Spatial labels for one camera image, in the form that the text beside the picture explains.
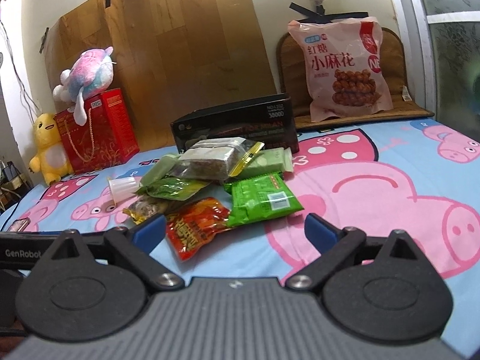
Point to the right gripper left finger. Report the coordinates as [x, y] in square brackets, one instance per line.
[84, 288]

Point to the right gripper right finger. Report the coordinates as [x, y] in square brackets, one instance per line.
[381, 289]

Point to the yellow peanut snack packet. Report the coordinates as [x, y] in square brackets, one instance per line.
[146, 207]

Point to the white jelly cup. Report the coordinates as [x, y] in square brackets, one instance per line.
[123, 189]

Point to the red spicy snack packet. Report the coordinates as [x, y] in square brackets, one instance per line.
[195, 225]

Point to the dark green snack packet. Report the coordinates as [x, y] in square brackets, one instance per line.
[172, 188]

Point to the olive green snack packet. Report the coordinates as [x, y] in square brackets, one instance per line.
[164, 165]

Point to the bright green snack pack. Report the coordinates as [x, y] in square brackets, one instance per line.
[260, 198]

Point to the pale green wafer pack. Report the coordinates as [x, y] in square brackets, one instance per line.
[268, 161]

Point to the clear bag of nut bars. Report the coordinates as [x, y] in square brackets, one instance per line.
[216, 159]

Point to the black metal tin box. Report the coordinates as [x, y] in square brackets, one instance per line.
[268, 119]

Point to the yellow duck plush toy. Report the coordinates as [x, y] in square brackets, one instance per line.
[51, 159]

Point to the red gift bag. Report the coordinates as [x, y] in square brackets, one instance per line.
[107, 139]

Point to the pink blue plush toy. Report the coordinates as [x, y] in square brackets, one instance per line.
[90, 75]

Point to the large pink snack bag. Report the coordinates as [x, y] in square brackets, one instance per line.
[343, 67]

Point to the wood-pattern cardboard sheet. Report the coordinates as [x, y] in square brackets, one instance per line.
[171, 56]

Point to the black tape cross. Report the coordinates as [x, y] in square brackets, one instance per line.
[319, 16]

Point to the frosted glass sliding door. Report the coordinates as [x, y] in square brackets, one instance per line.
[442, 43]

